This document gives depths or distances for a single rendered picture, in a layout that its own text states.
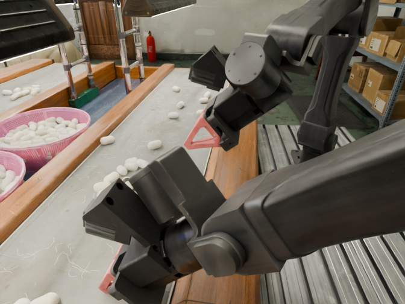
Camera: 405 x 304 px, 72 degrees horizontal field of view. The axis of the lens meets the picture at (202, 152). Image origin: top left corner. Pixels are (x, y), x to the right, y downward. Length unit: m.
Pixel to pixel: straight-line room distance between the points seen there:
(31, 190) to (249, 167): 0.45
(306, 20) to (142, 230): 0.37
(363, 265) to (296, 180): 0.44
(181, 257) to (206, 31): 4.79
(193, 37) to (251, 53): 4.67
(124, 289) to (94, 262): 0.16
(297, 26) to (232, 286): 0.37
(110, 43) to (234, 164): 4.82
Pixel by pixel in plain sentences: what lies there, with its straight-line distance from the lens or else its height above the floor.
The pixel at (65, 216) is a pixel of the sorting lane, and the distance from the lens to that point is 0.59.
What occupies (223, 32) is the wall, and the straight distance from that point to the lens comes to 5.00.
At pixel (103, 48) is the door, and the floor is 0.18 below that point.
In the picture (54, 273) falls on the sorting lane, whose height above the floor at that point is 0.74.
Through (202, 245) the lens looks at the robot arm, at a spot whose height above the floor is 0.93.
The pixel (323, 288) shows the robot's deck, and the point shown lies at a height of 0.67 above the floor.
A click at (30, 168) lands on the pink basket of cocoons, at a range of 0.87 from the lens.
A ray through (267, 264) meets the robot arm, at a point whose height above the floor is 0.93.
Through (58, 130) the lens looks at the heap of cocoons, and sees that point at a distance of 0.92.
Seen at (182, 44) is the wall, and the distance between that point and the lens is 5.08.
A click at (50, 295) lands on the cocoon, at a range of 0.46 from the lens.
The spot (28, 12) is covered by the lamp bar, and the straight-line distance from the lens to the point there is 0.42.
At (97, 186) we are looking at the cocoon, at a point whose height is 0.76.
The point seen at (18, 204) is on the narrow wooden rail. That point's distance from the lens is 0.62.
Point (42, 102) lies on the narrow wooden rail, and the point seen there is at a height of 0.76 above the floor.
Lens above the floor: 1.11
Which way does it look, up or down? 31 degrees down
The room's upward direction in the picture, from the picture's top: straight up
